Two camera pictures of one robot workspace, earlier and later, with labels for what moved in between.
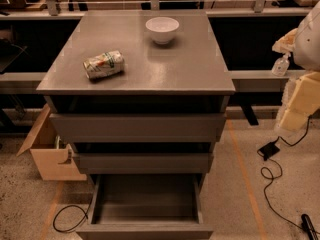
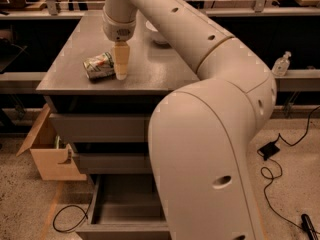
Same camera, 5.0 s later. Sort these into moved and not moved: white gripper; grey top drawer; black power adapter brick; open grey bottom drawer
Moved: white gripper
Not moved: black power adapter brick; grey top drawer; open grey bottom drawer
